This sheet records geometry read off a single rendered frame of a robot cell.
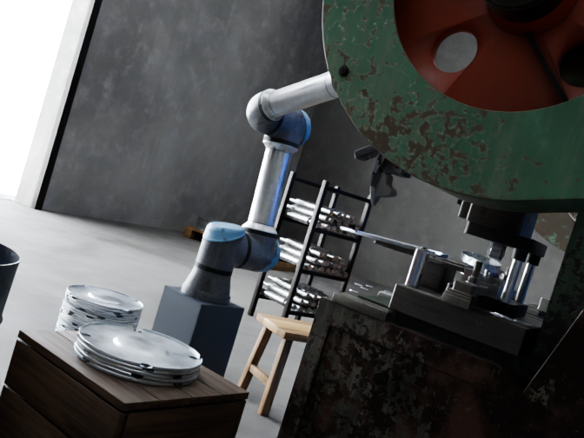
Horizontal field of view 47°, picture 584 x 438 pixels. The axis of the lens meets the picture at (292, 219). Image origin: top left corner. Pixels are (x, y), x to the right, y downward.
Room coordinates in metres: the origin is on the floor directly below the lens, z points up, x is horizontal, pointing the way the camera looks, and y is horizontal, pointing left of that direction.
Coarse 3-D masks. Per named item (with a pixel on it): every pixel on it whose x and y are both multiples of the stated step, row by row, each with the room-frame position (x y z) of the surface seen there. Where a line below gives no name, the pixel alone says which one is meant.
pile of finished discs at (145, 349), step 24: (96, 336) 1.53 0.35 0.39; (120, 336) 1.56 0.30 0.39; (144, 336) 1.65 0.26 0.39; (168, 336) 1.69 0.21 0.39; (96, 360) 1.45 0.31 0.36; (120, 360) 1.41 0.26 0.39; (144, 360) 1.46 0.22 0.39; (168, 360) 1.52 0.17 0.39; (192, 360) 1.57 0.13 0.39; (168, 384) 1.45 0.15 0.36
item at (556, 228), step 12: (540, 216) 2.89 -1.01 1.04; (552, 216) 2.86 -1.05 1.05; (564, 216) 2.84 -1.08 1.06; (576, 216) 2.81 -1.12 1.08; (540, 228) 2.88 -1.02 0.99; (552, 228) 2.85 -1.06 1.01; (564, 228) 2.83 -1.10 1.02; (552, 240) 2.84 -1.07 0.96; (564, 240) 2.82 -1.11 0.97; (528, 312) 3.04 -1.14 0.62; (540, 312) 3.04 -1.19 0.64
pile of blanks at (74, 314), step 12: (72, 300) 2.43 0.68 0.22; (60, 312) 2.49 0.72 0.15; (72, 312) 2.44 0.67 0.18; (84, 312) 2.41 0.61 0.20; (96, 312) 2.41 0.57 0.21; (108, 312) 2.42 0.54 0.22; (120, 312) 2.44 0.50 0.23; (132, 312) 2.48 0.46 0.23; (60, 324) 2.46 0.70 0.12; (72, 324) 2.42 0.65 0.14; (84, 324) 2.41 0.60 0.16; (132, 324) 2.53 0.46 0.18
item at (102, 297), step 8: (72, 288) 2.55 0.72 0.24; (80, 288) 2.59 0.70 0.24; (96, 288) 2.67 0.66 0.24; (80, 296) 2.46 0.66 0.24; (88, 296) 2.49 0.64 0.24; (96, 296) 2.51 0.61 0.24; (104, 296) 2.55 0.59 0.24; (112, 296) 2.58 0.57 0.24; (120, 296) 2.65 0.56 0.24; (128, 296) 2.68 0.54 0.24; (96, 304) 2.41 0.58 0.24; (104, 304) 2.45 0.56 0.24; (112, 304) 2.49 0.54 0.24; (120, 304) 2.53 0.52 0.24; (128, 304) 2.56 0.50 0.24; (136, 304) 2.60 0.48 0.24
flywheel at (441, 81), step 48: (432, 0) 1.40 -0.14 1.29; (480, 0) 1.35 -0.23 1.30; (528, 0) 1.19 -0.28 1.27; (576, 0) 1.26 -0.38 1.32; (432, 48) 1.39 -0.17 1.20; (480, 48) 1.34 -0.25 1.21; (528, 48) 1.29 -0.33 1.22; (480, 96) 1.32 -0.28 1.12; (528, 96) 1.28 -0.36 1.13; (576, 96) 1.24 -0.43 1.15
